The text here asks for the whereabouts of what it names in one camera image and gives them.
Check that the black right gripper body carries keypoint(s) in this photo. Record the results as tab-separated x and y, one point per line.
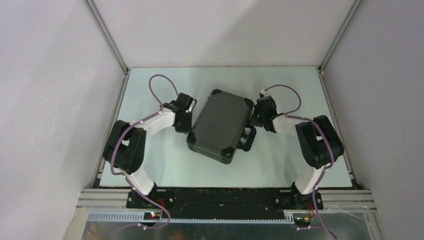
257	117

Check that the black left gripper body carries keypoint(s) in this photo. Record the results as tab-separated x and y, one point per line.
186	126

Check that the black poker case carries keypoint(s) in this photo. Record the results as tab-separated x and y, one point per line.
222	127

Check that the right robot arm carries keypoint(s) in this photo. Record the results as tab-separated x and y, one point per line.
319	142

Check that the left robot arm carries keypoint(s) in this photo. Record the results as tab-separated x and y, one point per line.
125	147

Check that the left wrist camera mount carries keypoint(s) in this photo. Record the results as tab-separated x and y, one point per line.
191	106

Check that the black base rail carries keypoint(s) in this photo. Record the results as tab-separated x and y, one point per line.
233	204

